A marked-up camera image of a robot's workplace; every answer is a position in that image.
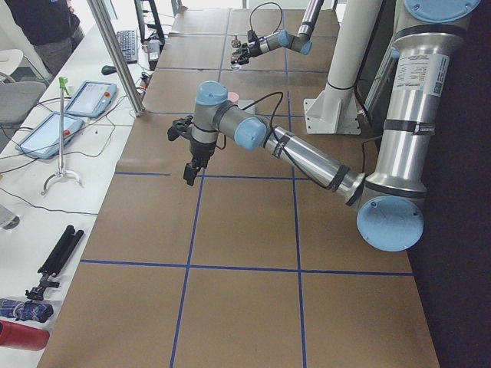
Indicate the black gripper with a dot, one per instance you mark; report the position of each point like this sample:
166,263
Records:
251,50
199,149

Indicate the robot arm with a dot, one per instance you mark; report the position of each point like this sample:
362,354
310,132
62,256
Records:
281,38
388,201

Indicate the pink cup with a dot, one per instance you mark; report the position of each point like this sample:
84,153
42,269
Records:
233,97

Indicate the white digital kitchen scale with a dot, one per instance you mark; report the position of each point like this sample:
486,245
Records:
248,106

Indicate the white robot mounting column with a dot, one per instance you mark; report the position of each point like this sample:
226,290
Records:
334,110

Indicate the brown paper table cover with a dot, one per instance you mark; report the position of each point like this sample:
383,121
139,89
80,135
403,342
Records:
254,265

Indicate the black keyboard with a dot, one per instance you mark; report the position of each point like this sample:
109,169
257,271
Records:
127,40

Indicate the blue teach pendant far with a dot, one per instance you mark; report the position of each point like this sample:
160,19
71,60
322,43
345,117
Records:
91,99

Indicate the blue teach pendant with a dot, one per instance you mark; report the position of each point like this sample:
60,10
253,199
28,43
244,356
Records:
91,99
43,141

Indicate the black computer mouse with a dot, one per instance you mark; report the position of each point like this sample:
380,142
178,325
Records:
108,69

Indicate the blue teach pendant near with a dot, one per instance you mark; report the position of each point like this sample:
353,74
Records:
43,141

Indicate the metal reacher grabber tool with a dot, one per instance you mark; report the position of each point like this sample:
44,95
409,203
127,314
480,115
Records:
62,172

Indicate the black folded tripod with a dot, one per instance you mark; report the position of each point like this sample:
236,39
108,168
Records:
55,262

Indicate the grey water bottle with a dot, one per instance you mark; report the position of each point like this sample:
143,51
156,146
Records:
8,219

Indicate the standing person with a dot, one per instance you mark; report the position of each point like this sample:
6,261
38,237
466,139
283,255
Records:
51,27

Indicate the red water bottle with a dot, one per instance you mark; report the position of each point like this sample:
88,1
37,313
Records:
18,336

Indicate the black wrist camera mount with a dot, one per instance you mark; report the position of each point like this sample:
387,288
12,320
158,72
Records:
180,128

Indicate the aluminium frame post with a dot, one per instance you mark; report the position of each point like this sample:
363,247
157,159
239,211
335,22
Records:
103,21

